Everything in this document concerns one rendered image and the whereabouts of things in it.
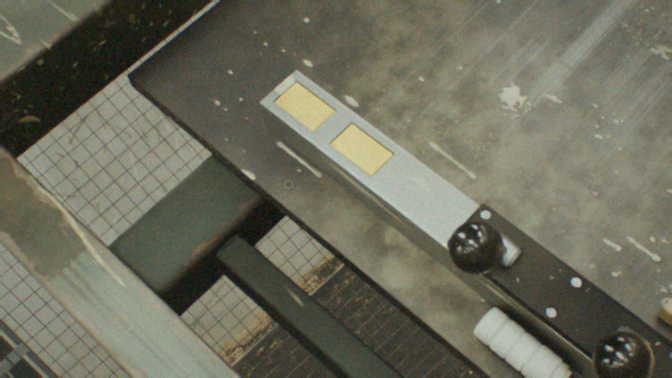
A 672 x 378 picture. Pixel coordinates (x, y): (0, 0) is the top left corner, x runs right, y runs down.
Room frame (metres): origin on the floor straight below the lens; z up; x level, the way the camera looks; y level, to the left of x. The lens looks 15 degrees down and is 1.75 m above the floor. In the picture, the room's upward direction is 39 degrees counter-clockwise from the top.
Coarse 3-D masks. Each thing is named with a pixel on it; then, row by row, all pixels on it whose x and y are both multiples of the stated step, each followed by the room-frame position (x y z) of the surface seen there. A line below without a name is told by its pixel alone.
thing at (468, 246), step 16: (464, 224) 0.52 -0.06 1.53; (480, 224) 0.51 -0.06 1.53; (464, 240) 0.51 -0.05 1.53; (480, 240) 0.50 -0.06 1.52; (496, 240) 0.50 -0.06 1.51; (512, 240) 0.60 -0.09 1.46; (464, 256) 0.50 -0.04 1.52; (480, 256) 0.50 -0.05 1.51; (496, 256) 0.50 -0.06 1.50; (512, 256) 0.59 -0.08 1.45; (480, 272) 0.51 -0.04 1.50
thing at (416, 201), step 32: (320, 96) 0.74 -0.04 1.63; (288, 128) 0.74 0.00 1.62; (320, 128) 0.72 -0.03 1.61; (320, 160) 0.72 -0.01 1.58; (416, 160) 0.68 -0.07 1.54; (352, 192) 0.71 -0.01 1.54; (384, 192) 0.67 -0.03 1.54; (416, 192) 0.66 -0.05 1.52; (448, 192) 0.66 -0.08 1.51; (416, 224) 0.64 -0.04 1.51; (448, 224) 0.64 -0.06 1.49; (448, 256) 0.63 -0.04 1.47; (480, 288) 0.62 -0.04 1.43; (576, 352) 0.55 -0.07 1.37
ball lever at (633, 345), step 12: (612, 336) 0.45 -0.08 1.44; (624, 336) 0.44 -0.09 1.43; (636, 336) 0.44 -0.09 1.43; (600, 348) 0.45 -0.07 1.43; (612, 348) 0.44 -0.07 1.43; (624, 348) 0.44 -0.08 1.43; (636, 348) 0.44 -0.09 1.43; (648, 348) 0.44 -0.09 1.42; (600, 360) 0.44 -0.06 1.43; (612, 360) 0.44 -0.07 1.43; (624, 360) 0.43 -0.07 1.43; (636, 360) 0.43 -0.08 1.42; (648, 360) 0.43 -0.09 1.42; (600, 372) 0.44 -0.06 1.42; (612, 372) 0.44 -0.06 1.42; (624, 372) 0.43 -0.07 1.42; (636, 372) 0.43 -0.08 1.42; (648, 372) 0.43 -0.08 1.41
